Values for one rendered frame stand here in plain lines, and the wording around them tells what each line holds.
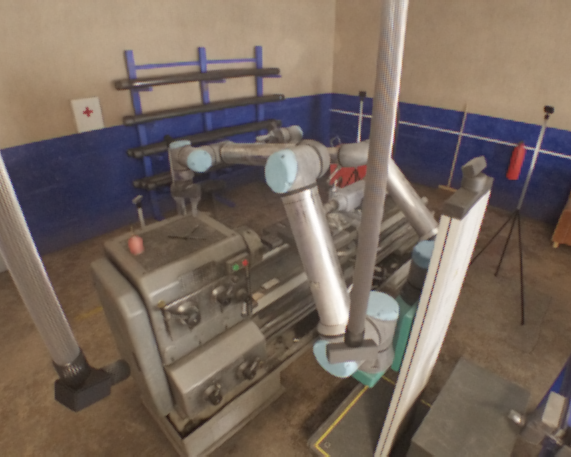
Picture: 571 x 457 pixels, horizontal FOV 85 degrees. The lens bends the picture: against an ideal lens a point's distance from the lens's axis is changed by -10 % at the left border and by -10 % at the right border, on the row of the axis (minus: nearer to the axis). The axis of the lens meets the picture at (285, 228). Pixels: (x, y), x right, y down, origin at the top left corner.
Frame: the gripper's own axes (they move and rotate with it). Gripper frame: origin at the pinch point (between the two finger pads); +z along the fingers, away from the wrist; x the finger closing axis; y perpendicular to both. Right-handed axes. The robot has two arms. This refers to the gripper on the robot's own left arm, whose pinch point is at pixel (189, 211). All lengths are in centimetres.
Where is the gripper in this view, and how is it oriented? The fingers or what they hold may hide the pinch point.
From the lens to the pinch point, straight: 169.0
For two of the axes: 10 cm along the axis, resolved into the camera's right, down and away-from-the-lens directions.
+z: 0.0, 8.8, 4.8
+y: 1.9, -4.7, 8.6
